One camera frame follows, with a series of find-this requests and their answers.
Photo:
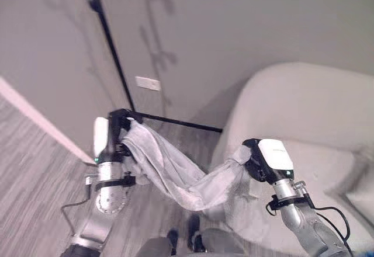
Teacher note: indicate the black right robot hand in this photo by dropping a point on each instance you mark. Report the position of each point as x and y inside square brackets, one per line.
[268, 157]

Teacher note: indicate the white baseboard strip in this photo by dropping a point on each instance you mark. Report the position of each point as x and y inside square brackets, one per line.
[44, 122]

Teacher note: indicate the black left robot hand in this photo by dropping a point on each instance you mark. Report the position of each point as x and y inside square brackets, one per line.
[110, 140]

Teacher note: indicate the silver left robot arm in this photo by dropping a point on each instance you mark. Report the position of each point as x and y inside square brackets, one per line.
[100, 198]

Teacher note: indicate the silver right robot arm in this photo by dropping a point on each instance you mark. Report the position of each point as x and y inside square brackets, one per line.
[306, 225]

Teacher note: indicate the cream white sofa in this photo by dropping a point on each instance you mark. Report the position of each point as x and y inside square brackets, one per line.
[301, 157]

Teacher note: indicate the white wall outlet plate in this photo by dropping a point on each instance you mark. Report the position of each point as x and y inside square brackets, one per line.
[148, 83]

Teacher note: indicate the light grey cloth garment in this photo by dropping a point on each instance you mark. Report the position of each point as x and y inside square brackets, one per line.
[187, 175]

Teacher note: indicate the black metal clothes rack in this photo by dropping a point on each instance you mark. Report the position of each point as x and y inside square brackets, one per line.
[122, 73]

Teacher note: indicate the silver robot legs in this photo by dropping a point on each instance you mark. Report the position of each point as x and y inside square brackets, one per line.
[187, 239]

